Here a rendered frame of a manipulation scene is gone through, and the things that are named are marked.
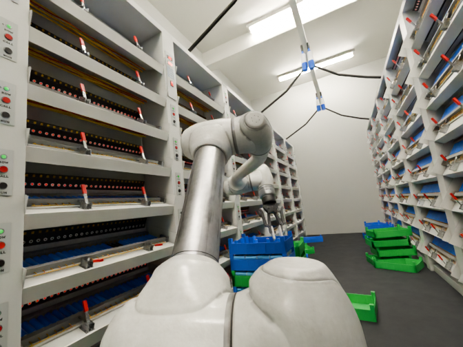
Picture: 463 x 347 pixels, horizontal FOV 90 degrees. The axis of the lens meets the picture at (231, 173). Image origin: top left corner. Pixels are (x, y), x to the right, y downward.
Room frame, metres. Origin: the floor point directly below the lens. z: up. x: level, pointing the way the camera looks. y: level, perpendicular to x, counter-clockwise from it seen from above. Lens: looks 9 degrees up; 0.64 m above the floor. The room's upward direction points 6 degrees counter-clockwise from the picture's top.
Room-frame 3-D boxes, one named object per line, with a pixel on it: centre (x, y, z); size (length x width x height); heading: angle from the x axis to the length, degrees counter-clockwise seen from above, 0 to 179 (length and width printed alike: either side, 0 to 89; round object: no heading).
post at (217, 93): (1.88, 0.07, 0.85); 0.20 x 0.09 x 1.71; 64
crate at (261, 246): (1.29, -0.12, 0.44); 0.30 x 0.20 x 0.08; 65
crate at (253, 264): (1.29, -0.12, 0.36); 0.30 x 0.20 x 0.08; 65
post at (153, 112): (1.25, 0.37, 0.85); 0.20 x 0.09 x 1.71; 64
